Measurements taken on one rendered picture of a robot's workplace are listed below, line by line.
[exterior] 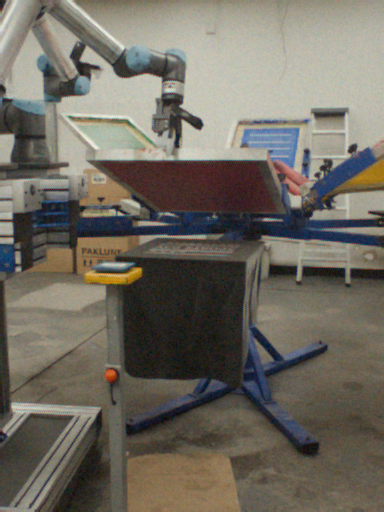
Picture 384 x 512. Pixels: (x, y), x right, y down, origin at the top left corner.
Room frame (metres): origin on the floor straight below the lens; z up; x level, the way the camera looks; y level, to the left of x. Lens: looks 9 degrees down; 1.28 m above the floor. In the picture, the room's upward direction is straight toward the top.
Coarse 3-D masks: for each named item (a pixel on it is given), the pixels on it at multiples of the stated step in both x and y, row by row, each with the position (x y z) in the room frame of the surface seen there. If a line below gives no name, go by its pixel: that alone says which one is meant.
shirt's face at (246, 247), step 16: (160, 240) 2.37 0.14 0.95; (176, 240) 2.37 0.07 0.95; (192, 240) 2.37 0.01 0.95; (208, 240) 2.37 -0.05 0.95; (224, 240) 2.37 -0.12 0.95; (240, 240) 2.37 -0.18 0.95; (128, 256) 1.99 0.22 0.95; (144, 256) 1.99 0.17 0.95; (160, 256) 1.98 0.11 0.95; (176, 256) 1.98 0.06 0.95; (192, 256) 1.98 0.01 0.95; (208, 256) 1.98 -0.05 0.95; (224, 256) 1.98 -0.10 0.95; (240, 256) 1.98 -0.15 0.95
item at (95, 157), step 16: (96, 160) 1.95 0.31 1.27; (112, 160) 1.93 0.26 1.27; (128, 160) 1.92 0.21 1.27; (144, 160) 1.91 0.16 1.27; (160, 160) 1.90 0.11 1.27; (176, 160) 1.88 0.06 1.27; (192, 160) 1.87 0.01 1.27; (208, 160) 1.86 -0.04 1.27; (224, 160) 1.85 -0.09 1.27; (240, 160) 1.84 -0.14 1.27; (256, 160) 1.82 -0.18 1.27; (112, 176) 2.13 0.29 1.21; (272, 176) 1.98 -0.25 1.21; (272, 192) 2.19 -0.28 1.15
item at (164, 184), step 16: (128, 176) 2.11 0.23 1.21; (144, 176) 2.10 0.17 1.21; (160, 176) 2.08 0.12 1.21; (176, 176) 2.07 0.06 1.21; (144, 192) 2.33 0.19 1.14; (160, 192) 2.31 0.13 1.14; (176, 192) 2.30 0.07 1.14; (192, 192) 2.28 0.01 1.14; (160, 208) 2.62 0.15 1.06; (176, 208) 2.59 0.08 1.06; (192, 208) 2.56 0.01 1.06; (208, 208) 2.54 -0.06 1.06
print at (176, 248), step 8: (152, 248) 2.15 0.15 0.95; (160, 248) 2.16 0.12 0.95; (168, 248) 2.16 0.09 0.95; (176, 248) 2.16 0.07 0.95; (184, 248) 2.16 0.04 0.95; (192, 248) 2.16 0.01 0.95; (200, 248) 2.16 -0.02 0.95; (208, 248) 2.16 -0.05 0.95; (216, 248) 2.16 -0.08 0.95; (224, 248) 2.16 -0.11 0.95; (232, 248) 2.16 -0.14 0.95
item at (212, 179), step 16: (192, 176) 2.05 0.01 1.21; (208, 176) 2.04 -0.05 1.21; (224, 176) 2.03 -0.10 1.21; (240, 176) 2.01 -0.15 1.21; (256, 176) 2.00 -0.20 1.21; (208, 192) 2.26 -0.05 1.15; (224, 192) 2.24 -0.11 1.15; (240, 192) 2.23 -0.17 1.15; (256, 192) 2.21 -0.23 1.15; (224, 208) 2.52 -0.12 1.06; (240, 208) 2.50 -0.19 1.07; (256, 208) 2.48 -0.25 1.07; (272, 208) 2.45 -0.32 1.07
